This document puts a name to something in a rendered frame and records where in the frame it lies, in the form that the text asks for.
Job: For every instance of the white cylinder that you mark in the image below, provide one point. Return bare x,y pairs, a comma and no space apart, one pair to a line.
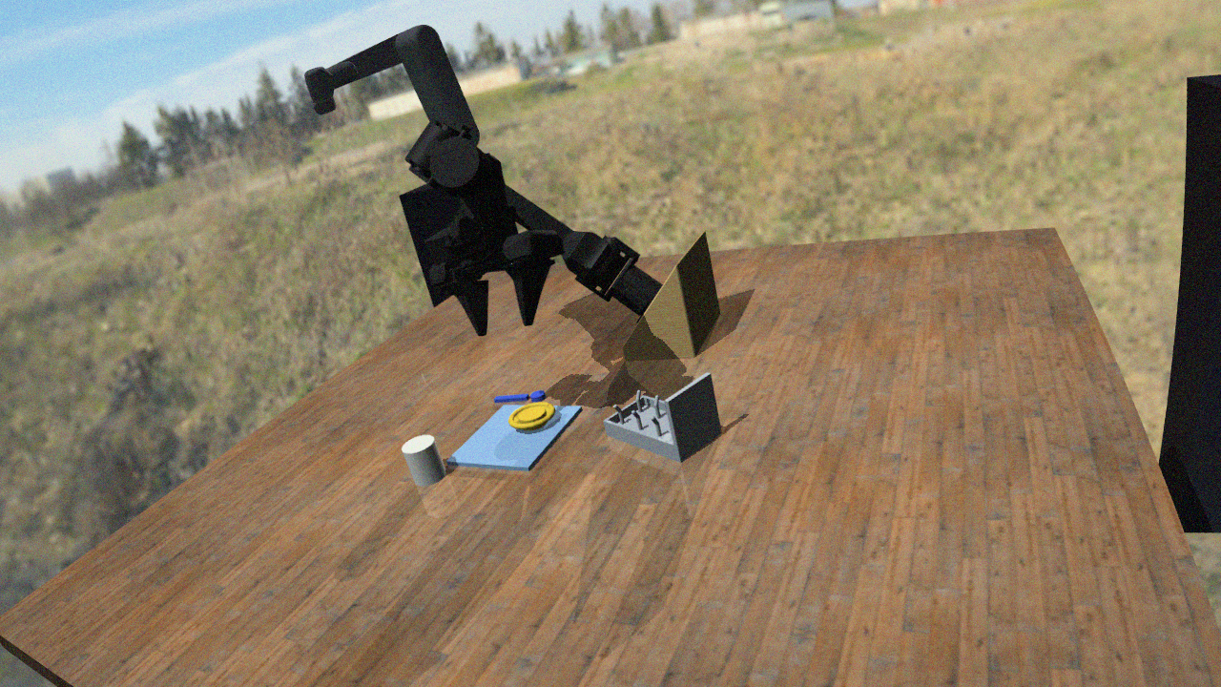
424,460

